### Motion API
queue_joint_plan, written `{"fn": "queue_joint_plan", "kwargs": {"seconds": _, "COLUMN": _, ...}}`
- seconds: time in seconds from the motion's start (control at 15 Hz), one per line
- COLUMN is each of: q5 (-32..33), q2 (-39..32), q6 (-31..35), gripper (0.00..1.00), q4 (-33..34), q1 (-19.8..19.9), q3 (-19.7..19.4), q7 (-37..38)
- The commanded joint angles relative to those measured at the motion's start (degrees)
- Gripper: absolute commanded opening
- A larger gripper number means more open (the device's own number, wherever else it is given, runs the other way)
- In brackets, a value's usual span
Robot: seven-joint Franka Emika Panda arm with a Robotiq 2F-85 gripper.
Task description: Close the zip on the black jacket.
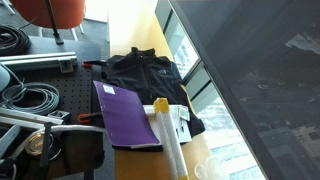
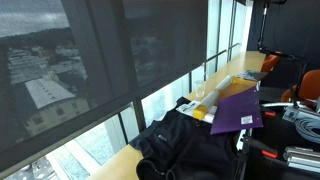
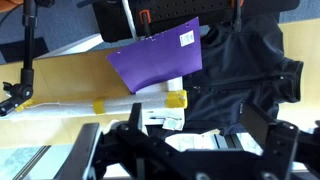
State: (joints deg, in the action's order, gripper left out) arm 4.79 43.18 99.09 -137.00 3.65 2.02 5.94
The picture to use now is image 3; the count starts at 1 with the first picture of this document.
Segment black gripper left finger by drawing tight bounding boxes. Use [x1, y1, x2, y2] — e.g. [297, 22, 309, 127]
[128, 102, 145, 134]

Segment small white paper labels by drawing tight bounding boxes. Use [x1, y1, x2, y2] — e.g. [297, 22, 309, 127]
[162, 117, 185, 132]

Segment black clamp orange tip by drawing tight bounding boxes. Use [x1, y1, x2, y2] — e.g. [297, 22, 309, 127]
[139, 9, 153, 38]

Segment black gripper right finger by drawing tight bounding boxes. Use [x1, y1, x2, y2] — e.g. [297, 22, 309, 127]
[239, 101, 279, 142]

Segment black window frame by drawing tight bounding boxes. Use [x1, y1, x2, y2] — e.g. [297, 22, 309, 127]
[13, 144, 52, 180]

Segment white foam tube yellow tape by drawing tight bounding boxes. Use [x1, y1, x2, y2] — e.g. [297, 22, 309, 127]
[6, 89, 188, 119]

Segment black zip jacket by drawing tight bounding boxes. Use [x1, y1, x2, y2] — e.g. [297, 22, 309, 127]
[146, 14, 305, 138]

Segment purple paper folder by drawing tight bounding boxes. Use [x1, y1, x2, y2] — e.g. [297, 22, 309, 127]
[106, 17, 204, 94]

